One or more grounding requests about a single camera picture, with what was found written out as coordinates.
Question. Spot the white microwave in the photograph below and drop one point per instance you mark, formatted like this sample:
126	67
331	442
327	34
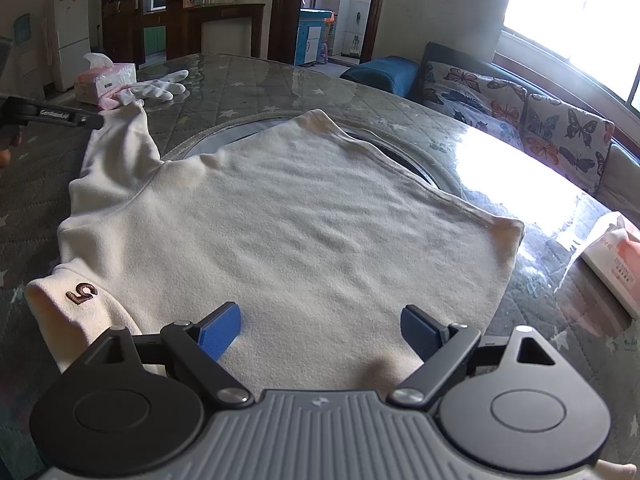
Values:
157	3

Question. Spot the cream knit sweater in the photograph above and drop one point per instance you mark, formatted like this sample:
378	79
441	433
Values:
300	220

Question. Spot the white glove with pink cuff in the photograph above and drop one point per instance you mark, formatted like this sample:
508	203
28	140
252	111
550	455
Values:
150	91

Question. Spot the light blue cabinet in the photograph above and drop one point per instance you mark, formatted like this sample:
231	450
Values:
312	35

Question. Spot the dark wooden cabinet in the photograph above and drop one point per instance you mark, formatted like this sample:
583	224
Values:
220	25

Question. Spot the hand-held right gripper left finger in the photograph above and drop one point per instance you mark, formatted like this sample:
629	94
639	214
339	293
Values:
220	332

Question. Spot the window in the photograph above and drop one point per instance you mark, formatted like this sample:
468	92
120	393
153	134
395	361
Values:
575	10

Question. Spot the white fridge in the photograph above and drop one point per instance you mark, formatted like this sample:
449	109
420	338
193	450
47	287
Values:
70	35

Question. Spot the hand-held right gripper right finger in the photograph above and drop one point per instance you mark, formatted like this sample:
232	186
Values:
417	332

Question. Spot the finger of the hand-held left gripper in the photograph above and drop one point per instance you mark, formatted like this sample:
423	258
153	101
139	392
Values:
55	115

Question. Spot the large white pink tissue pack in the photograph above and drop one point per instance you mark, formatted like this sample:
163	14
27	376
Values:
617	265

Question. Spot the small pink tissue pack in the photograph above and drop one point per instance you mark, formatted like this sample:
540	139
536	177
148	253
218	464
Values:
102	82

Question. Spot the dark wooden door frame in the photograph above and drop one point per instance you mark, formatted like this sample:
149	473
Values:
280	10

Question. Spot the grey pillow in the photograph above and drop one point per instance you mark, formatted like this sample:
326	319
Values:
622	180

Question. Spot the blue sofa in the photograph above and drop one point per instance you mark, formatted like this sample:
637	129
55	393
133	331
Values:
385	70

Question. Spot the round black built-in cooktop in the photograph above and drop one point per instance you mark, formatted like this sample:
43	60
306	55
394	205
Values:
240	135

